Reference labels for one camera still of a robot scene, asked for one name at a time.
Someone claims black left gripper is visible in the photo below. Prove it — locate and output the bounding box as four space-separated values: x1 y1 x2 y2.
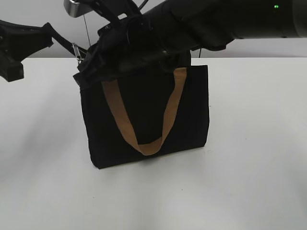
0 20 53 82

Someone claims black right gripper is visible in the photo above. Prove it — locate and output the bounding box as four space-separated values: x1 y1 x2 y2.
81 0 168 60

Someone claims black tote bag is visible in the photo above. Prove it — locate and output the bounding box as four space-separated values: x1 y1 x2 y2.
43 23 212 170

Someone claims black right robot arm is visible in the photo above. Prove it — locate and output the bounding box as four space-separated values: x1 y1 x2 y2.
83 0 307 62

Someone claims left thin black cable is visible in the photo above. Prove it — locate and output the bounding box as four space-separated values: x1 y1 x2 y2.
83 13 92 47

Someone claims tan front bag handle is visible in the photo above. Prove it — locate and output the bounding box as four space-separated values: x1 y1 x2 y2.
100 68 188 158

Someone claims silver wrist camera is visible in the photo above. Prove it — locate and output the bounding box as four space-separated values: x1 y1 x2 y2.
63 0 93 18

